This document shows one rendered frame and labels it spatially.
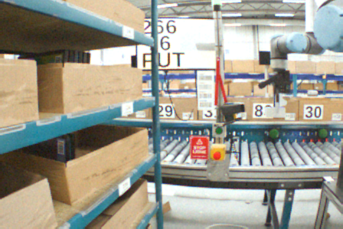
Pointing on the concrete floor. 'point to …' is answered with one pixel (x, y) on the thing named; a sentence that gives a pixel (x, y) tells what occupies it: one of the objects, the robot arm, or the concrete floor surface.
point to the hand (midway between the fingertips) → (275, 109)
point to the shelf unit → (89, 24)
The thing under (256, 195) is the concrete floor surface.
